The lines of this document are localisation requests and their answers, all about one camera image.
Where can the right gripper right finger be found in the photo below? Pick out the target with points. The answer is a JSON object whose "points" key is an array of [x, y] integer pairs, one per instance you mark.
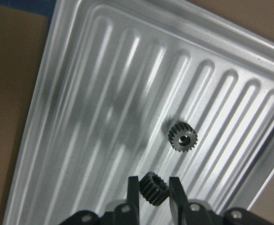
{"points": [[177, 201]]}

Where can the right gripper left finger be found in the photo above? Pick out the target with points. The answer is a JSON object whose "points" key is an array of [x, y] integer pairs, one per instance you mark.
{"points": [[133, 199]]}

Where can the black bearing gear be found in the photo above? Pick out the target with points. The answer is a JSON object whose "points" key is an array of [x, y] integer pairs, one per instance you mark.
{"points": [[182, 137], [154, 189]]}

